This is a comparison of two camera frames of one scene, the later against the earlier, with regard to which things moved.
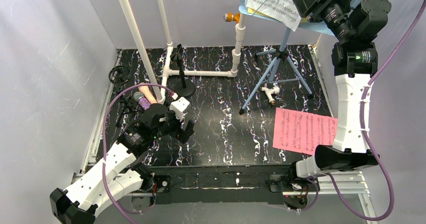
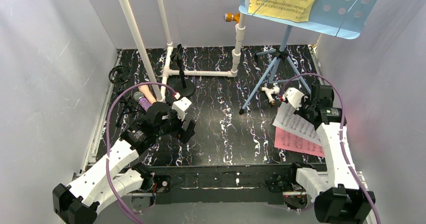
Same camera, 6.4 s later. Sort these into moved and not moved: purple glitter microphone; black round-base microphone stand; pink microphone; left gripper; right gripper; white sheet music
Moved: white sheet music; right gripper
Not moved: left gripper; black round-base microphone stand; pink microphone; purple glitter microphone
